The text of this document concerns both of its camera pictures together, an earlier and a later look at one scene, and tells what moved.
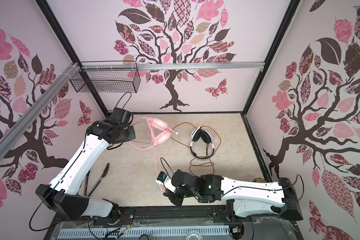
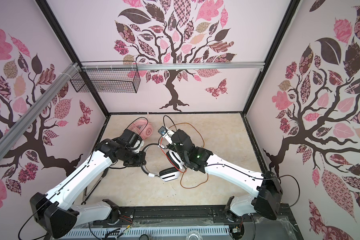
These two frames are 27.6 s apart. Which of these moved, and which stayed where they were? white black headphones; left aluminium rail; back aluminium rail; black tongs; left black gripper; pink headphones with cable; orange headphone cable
Moved: pink headphones with cable; white black headphones; left black gripper; orange headphone cable
Stayed: black tongs; back aluminium rail; left aluminium rail
